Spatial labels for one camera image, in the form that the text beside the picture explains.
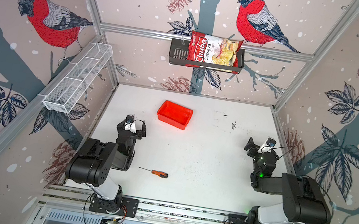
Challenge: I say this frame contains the orange handled screwdriver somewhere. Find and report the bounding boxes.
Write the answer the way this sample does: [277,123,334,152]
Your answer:
[140,167,169,179]

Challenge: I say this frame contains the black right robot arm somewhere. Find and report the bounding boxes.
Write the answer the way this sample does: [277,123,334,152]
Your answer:
[224,137,332,224]

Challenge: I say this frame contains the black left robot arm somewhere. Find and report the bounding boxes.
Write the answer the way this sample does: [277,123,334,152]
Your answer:
[65,115,147,218]

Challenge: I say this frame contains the red plastic bin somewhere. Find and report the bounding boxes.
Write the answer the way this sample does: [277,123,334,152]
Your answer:
[157,100,194,130]

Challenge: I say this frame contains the red cassava chips bag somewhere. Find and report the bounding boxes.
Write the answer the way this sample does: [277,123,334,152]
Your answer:
[189,31,243,66]

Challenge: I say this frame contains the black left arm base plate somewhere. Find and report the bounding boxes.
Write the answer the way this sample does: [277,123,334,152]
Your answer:
[88,195,139,218]

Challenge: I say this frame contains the white wire mesh shelf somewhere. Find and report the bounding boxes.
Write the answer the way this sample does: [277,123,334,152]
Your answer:
[42,43,113,114]

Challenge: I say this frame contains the aluminium frame rail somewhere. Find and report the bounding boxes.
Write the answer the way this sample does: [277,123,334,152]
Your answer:
[39,181,300,224]

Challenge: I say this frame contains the black wall basket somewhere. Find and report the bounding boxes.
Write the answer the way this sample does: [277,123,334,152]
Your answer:
[169,39,245,74]

